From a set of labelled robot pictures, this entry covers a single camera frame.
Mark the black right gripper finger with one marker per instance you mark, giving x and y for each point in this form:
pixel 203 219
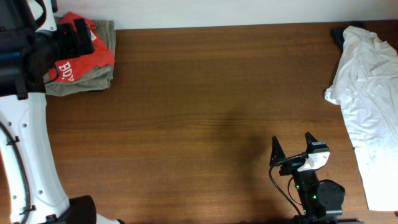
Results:
pixel 277 153
pixel 311 142

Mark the white t-shirt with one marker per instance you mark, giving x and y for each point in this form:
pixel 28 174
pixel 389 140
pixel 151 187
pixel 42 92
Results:
pixel 365 88

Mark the folded olive green trousers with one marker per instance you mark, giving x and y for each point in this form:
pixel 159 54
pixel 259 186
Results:
pixel 97 80

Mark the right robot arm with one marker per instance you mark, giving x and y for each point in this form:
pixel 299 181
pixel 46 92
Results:
pixel 321 201

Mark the black garment under white shirt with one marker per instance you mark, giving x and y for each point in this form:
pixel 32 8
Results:
pixel 337 33

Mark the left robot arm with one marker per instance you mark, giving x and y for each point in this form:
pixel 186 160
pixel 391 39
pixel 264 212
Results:
pixel 31 44

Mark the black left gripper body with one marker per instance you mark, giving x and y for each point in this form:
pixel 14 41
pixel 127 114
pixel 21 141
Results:
pixel 68 46

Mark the orange polo shirt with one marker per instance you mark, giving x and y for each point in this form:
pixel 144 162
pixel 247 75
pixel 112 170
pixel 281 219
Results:
pixel 75 69

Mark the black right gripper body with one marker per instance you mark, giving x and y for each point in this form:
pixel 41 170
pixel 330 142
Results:
pixel 291 167

